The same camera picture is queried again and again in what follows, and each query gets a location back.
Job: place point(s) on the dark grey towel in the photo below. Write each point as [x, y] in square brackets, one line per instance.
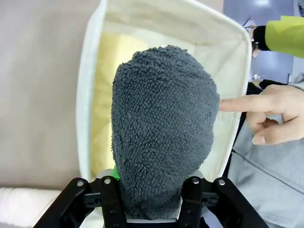
[164, 128]

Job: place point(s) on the person in yellow-green jacket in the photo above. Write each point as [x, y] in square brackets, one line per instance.
[287, 35]

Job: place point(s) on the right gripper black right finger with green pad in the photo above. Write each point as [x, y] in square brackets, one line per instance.
[228, 202]

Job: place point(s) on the person's right hand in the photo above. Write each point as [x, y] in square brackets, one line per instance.
[280, 107]

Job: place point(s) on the person's grey hoodie torso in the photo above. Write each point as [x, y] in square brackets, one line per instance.
[266, 180]

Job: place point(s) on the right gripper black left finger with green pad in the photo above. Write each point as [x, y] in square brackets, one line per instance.
[71, 204]

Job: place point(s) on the yellow rolled towel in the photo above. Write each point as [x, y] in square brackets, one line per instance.
[102, 114]

